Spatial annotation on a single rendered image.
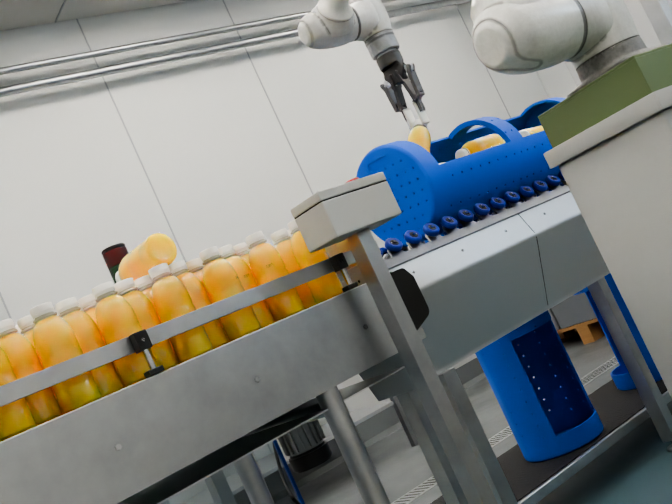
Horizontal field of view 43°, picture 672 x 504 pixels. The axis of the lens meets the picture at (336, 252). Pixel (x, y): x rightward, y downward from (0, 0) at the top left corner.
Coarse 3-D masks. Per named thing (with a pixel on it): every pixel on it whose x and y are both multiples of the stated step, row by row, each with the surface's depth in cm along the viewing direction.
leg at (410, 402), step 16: (400, 400) 220; (416, 400) 218; (416, 416) 218; (416, 432) 219; (432, 432) 218; (432, 448) 217; (432, 464) 218; (448, 464) 217; (448, 480) 216; (448, 496) 217; (464, 496) 217
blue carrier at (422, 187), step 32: (480, 128) 274; (512, 128) 253; (384, 160) 230; (416, 160) 222; (448, 160) 269; (480, 160) 236; (512, 160) 246; (544, 160) 258; (416, 192) 225; (448, 192) 226; (480, 192) 236; (384, 224) 236; (416, 224) 228
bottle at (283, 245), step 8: (280, 240) 189; (288, 240) 190; (280, 248) 189; (288, 248) 188; (288, 256) 188; (288, 264) 188; (296, 264) 188; (296, 288) 188; (304, 288) 187; (304, 296) 187; (312, 296) 187; (304, 304) 187; (312, 304) 187
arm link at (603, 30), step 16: (592, 0) 184; (608, 0) 186; (592, 16) 183; (608, 16) 185; (624, 16) 187; (592, 32) 184; (608, 32) 185; (624, 32) 186; (592, 48) 187; (576, 64) 192
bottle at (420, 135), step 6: (414, 126) 247; (420, 126) 245; (414, 132) 243; (420, 132) 243; (426, 132) 243; (408, 138) 244; (414, 138) 242; (420, 138) 242; (426, 138) 242; (420, 144) 241; (426, 144) 241
